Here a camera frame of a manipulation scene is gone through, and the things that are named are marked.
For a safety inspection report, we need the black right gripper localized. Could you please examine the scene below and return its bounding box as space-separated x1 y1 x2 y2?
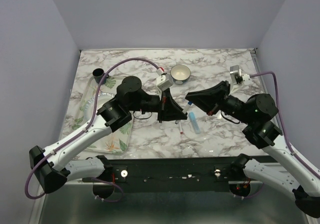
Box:
184 81 252 124

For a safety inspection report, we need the white red-tipped marker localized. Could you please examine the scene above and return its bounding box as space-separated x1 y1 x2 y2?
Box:
178 122 184 134

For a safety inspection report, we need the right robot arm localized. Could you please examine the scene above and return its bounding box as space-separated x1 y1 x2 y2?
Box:
185 81 320 218

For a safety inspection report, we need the light blue highlighter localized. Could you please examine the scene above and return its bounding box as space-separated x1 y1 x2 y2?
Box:
188 112 201 134

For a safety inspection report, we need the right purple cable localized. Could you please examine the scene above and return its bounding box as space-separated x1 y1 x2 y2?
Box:
249 71 320 199

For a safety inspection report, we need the floral rectangular tray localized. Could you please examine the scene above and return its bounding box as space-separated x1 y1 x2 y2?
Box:
71 76 133 154

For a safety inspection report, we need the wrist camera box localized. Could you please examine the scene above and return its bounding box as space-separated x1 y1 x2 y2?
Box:
229 65 251 94
156 73 174 92

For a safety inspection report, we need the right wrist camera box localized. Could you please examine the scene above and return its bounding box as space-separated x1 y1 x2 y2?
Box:
229 65 251 94

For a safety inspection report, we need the white blue-rimmed plate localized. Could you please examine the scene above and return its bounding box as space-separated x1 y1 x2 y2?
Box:
83 93 115 122

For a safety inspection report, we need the dark blue mug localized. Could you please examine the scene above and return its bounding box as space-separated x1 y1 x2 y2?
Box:
92 68 110 85

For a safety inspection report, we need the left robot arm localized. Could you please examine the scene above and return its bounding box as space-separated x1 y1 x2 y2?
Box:
29 76 187 194

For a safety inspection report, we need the dark teal bowl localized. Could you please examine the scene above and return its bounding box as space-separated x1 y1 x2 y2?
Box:
170 65 191 85

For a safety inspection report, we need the black front mounting rail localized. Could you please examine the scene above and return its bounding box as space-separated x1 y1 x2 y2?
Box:
98 157 251 193

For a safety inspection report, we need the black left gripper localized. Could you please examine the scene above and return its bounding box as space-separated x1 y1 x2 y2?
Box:
128 87 188 122

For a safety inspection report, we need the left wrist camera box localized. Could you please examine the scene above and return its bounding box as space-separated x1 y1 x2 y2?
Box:
156 73 174 92

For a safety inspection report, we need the white blue-tipped pen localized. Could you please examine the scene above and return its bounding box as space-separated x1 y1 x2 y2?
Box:
175 103 190 124

